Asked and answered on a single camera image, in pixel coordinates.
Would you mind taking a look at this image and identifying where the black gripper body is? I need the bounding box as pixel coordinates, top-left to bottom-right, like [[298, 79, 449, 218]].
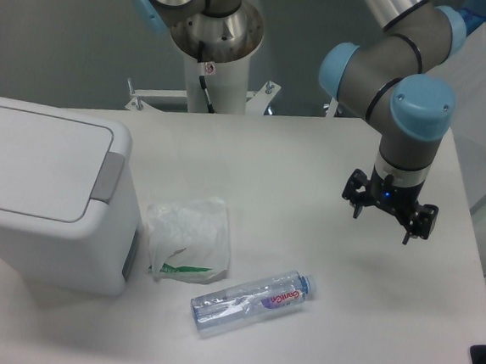
[[363, 152, 429, 227]]

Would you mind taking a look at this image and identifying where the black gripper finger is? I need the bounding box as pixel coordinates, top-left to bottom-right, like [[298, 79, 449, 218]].
[[342, 169, 374, 218], [402, 204, 439, 244]]

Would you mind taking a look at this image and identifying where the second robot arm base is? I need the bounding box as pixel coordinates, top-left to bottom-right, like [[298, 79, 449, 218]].
[[131, 0, 265, 64]]

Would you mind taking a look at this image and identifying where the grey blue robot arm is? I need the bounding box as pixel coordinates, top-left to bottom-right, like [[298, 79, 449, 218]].
[[318, 0, 467, 242]]

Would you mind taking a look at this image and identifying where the white plastic trash can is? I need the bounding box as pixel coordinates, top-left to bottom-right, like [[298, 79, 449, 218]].
[[0, 97, 142, 295]]

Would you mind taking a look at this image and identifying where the white trash can lid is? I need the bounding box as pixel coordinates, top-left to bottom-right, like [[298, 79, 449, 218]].
[[0, 104, 131, 223]]

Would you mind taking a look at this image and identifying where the clear plastic water bottle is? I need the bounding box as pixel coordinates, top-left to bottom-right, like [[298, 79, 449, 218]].
[[190, 271, 316, 336]]

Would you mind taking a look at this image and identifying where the white tissue pack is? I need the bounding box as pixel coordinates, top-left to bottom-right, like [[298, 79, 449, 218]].
[[145, 197, 231, 284]]

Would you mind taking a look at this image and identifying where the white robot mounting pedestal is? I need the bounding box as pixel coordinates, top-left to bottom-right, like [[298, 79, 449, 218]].
[[123, 42, 348, 130]]

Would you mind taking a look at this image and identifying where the black cable on pedestal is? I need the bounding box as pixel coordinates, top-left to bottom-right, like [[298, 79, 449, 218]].
[[191, 39, 221, 115]]

